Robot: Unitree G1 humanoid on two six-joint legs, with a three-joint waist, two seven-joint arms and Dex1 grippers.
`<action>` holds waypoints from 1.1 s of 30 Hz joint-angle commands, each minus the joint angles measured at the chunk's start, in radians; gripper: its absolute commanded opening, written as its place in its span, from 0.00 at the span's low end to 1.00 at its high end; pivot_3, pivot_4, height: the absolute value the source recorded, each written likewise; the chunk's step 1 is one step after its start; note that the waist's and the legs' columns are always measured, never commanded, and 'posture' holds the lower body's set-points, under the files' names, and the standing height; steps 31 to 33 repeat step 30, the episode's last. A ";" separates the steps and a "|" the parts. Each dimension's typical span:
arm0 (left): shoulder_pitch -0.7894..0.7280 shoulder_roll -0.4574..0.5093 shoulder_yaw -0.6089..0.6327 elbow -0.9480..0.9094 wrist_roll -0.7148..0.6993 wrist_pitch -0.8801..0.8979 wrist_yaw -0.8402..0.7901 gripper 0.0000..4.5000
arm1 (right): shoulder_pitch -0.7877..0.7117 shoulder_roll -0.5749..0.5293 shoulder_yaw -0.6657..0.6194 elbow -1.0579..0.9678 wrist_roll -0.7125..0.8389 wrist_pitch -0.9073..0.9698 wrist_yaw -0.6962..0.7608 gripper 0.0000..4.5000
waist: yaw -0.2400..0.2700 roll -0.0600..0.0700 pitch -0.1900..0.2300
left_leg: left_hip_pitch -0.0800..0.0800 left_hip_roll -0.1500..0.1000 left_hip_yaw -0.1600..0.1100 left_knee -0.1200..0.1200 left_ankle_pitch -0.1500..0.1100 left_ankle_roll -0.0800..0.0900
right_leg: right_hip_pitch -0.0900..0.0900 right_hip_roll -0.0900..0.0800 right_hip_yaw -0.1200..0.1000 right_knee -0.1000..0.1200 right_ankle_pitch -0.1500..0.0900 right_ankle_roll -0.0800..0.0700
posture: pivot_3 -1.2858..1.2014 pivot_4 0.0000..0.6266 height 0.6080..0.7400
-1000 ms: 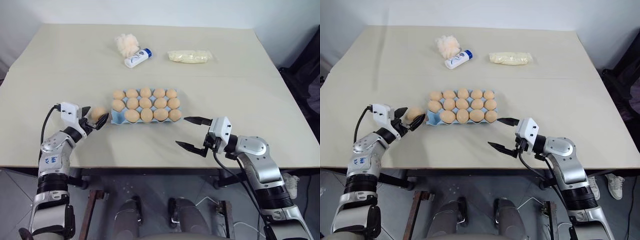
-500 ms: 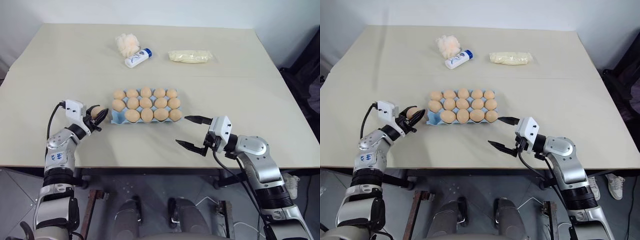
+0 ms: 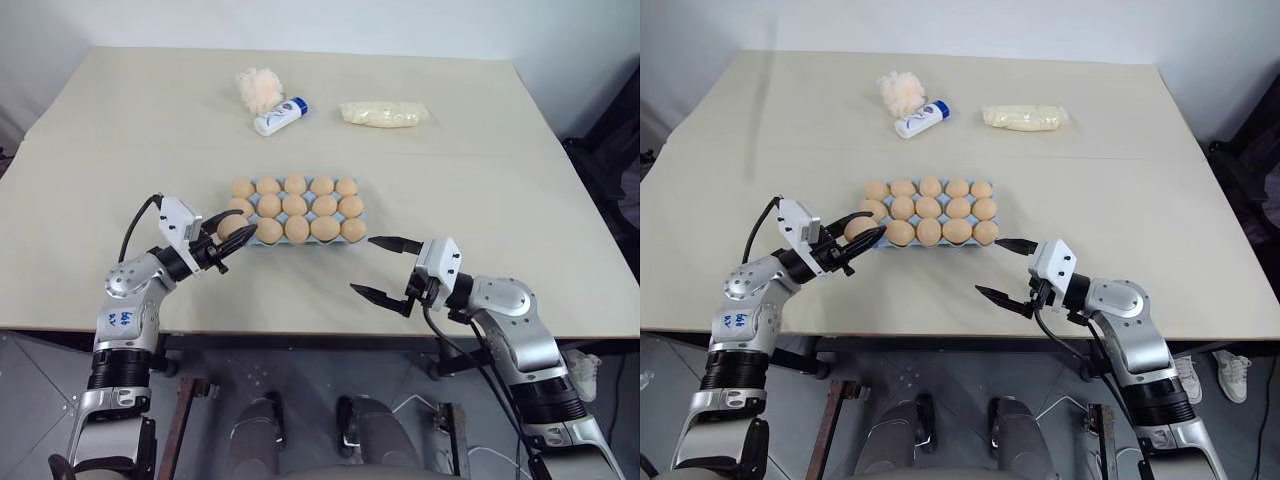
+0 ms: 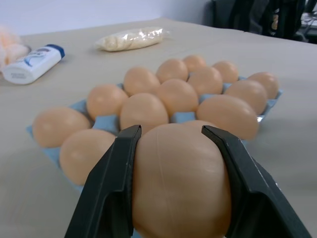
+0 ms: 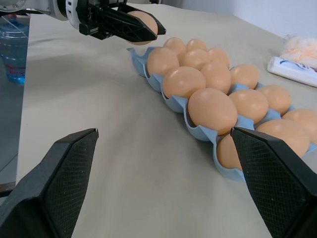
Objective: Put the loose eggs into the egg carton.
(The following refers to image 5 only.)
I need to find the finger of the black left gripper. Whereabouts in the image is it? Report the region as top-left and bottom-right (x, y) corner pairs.
(112, 3), (167, 36)
(105, 11), (158, 46)

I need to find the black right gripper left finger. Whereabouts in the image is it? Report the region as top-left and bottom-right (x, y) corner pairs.
(0, 128), (100, 238)

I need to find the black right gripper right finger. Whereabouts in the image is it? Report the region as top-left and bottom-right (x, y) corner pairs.
(230, 126), (317, 238)

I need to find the tan egg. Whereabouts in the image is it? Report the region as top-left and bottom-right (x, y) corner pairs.
(282, 108), (317, 145)
(207, 47), (230, 69)
(187, 87), (239, 136)
(162, 37), (187, 57)
(256, 119), (312, 158)
(186, 38), (208, 52)
(216, 133), (244, 171)
(230, 64), (261, 90)
(162, 66), (207, 100)
(256, 84), (293, 116)
(200, 61), (232, 95)
(227, 89), (269, 118)
(183, 48), (211, 71)
(147, 47), (180, 76)
(126, 10), (159, 46)

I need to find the light blue egg tray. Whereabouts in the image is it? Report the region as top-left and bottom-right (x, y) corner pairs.
(126, 46), (298, 184)

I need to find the blue plastic water bottle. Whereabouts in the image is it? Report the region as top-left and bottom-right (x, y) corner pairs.
(0, 13), (28, 86)

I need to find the white squeeze tube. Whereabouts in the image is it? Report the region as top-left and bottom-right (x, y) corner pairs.
(267, 56), (317, 88)

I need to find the clear bag of orange stuff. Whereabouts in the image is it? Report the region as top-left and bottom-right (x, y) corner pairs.
(278, 33), (317, 69)

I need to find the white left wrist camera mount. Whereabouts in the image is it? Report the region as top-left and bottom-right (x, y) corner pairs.
(64, 0), (84, 32)

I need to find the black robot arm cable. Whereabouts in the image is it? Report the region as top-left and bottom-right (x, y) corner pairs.
(0, 8), (52, 18)

